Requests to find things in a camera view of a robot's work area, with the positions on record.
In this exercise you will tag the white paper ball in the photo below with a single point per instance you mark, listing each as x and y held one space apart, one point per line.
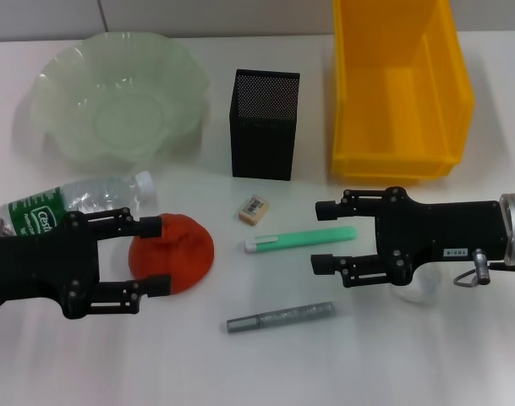
418 294

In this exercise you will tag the red round fruit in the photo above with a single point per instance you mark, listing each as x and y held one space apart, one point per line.
189 249

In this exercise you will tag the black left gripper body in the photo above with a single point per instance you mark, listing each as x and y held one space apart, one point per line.
37 266

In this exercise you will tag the pale green glass fruit plate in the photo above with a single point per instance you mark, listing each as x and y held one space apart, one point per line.
113 105

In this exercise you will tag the grey glitter marker pen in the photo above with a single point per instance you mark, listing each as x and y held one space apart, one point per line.
282 317

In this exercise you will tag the clear water bottle green label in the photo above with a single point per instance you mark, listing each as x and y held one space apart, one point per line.
92 194

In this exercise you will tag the black mesh pen holder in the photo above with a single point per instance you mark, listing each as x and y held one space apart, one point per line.
261 139

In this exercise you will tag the green pen white tip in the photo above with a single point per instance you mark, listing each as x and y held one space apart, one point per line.
303 237

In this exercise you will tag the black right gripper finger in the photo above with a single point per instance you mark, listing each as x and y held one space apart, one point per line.
322 264
327 210

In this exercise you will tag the beige eraser with barcode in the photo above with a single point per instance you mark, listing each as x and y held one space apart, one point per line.
253 209

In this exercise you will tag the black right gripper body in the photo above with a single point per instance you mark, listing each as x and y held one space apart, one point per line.
443 232

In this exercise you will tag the yellow plastic bin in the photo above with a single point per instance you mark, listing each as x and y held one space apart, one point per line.
401 105

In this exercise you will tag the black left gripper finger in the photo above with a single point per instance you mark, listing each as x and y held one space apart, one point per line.
149 226
155 285

